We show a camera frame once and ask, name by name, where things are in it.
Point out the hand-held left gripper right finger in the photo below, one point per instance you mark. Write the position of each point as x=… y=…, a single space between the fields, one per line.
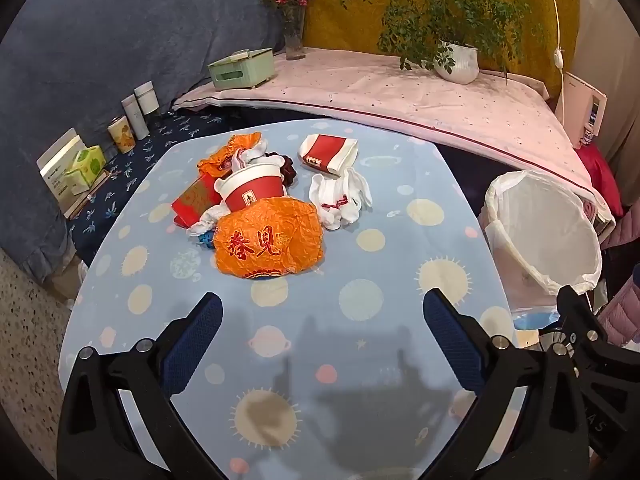
x=450 y=340

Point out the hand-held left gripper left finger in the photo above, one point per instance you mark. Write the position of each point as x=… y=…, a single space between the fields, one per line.
x=200 y=340

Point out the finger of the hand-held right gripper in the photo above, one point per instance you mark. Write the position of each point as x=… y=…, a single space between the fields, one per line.
x=575 y=305

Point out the trash bin with white bag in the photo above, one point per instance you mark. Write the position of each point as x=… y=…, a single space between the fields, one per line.
x=545 y=225

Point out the small blue item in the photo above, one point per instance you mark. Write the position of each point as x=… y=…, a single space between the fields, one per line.
x=206 y=241

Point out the red packet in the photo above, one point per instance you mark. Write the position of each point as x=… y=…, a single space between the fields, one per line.
x=192 y=202

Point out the pink down jacket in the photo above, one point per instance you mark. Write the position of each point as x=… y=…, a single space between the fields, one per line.
x=625 y=315

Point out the large orange crumpled wrapper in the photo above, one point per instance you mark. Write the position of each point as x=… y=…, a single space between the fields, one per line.
x=270 y=240

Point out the light blue planet tablecloth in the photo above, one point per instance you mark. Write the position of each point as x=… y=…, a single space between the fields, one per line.
x=350 y=260

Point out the red cloth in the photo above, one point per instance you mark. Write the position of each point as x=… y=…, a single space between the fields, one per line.
x=600 y=170

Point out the red paper cup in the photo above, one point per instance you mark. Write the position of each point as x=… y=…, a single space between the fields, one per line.
x=255 y=187

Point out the brown wooden board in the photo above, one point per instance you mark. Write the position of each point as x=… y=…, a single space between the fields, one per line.
x=92 y=195

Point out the small orange crumpled wrapper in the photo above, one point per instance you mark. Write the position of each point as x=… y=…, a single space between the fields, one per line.
x=220 y=157

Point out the dark red scrunchie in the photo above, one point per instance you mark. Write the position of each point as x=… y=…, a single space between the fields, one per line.
x=287 y=170

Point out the navy printed cloth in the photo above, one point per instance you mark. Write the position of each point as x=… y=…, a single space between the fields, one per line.
x=155 y=150

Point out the green tissue pack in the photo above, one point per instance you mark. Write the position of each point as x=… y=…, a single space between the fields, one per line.
x=85 y=165

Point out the fruit print tin can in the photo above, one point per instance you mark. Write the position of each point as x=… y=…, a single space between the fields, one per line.
x=122 y=135

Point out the red and white carton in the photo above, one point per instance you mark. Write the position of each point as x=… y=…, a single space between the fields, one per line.
x=327 y=155

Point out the white cardboard box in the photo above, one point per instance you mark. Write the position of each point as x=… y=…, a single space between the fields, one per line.
x=55 y=170

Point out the tall white canister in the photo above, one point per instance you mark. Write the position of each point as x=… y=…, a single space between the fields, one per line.
x=136 y=117

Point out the beige curtain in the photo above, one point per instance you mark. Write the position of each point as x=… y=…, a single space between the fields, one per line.
x=615 y=60

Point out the short white canister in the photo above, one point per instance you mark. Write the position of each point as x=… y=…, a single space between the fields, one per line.
x=146 y=97

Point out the pink bed sheet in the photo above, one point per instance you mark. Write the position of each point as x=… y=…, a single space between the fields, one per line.
x=400 y=95

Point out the white ribbed plant pot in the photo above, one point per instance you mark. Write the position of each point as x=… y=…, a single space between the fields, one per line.
x=460 y=62

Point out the green tissue box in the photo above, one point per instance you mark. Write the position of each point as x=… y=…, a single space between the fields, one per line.
x=240 y=70

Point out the blue hanging cloth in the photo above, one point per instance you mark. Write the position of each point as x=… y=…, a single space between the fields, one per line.
x=125 y=35

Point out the glass vase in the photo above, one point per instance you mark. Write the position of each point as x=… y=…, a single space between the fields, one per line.
x=295 y=40

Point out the green leafy plant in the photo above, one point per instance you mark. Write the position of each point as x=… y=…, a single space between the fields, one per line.
x=440 y=5

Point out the mustard yellow hanging cloth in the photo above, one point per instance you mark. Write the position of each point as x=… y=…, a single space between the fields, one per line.
x=340 y=25

